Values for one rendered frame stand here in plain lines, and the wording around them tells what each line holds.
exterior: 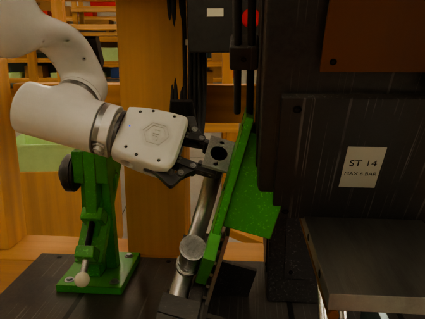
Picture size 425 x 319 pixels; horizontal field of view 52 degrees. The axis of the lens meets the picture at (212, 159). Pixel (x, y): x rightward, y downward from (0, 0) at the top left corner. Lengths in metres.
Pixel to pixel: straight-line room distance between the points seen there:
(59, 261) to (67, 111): 0.45
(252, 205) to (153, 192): 0.44
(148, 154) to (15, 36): 0.24
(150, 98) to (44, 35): 0.36
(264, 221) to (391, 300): 0.22
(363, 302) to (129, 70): 0.69
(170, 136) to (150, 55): 0.32
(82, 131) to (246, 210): 0.27
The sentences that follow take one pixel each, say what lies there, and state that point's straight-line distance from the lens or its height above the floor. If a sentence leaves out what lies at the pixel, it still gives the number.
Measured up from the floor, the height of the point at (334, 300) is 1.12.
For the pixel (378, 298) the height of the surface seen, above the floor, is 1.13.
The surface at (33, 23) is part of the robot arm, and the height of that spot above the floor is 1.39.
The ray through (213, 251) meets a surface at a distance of 0.60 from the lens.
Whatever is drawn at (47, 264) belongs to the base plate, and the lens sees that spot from 1.04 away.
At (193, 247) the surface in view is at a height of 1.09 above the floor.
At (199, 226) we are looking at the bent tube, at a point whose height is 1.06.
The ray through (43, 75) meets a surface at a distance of 10.62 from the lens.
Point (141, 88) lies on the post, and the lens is 0.96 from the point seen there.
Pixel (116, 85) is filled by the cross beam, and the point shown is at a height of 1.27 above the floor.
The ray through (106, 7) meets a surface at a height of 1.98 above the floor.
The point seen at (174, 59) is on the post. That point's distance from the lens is 0.94.
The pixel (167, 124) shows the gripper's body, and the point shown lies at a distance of 0.68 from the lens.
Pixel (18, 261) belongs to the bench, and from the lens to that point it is 1.13.
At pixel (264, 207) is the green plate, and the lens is 0.61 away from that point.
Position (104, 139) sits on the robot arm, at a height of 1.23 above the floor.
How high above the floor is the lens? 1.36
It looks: 14 degrees down
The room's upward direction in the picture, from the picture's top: straight up
